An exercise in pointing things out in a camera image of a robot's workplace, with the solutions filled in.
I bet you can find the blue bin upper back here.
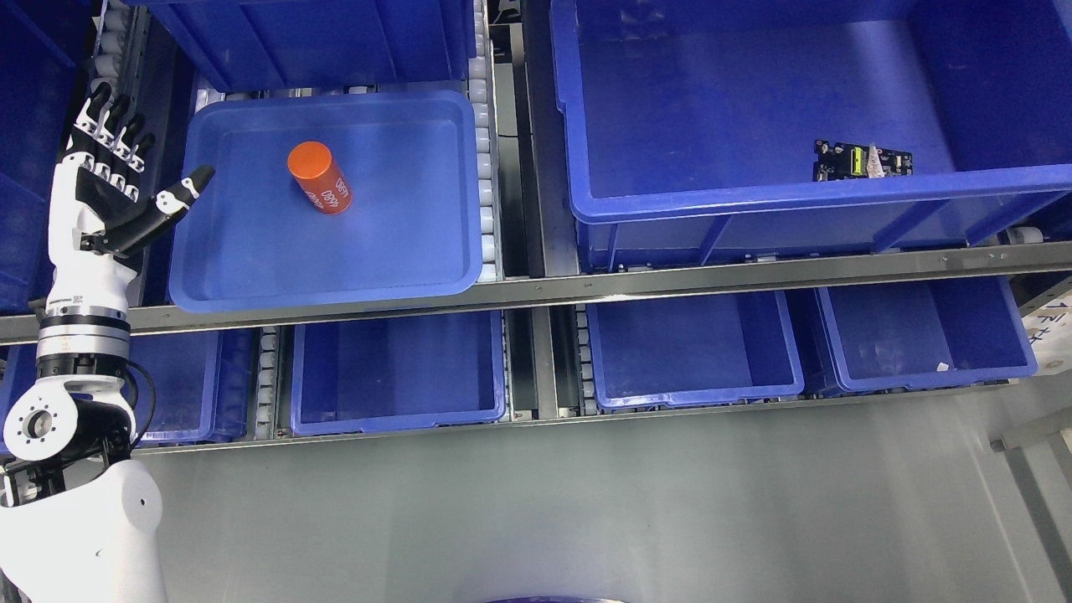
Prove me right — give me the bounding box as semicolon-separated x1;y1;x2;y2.
147;1;476;93

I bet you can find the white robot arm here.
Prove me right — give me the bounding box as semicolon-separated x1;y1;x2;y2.
3;295;168;602

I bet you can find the orange cylindrical capacitor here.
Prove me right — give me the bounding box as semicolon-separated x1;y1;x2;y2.
286;141;353;214

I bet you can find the blue bin lower middle-right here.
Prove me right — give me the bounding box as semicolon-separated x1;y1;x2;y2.
586;291;805;410

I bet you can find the steel shelf rail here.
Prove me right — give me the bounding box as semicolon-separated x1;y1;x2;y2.
0;242;1072;345

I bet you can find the blue bin lower left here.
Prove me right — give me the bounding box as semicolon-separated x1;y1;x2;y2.
3;330;256;447

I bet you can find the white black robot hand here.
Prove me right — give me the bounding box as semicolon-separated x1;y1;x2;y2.
44;80;217;317

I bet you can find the black circuit board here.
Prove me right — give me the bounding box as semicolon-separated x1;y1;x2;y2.
812;139;914;182

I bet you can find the shallow blue tray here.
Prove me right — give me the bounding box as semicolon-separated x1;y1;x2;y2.
168;90;485;313

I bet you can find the blue bin lower middle-left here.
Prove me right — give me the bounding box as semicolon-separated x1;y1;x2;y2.
291;312;507;436

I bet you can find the blue bin far left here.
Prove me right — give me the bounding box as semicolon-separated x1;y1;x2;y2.
1;1;95;314

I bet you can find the blue bin lower right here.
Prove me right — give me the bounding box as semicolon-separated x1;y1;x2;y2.
796;277;1038;396

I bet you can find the large blue bin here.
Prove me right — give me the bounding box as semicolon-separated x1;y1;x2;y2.
549;1;1071;271

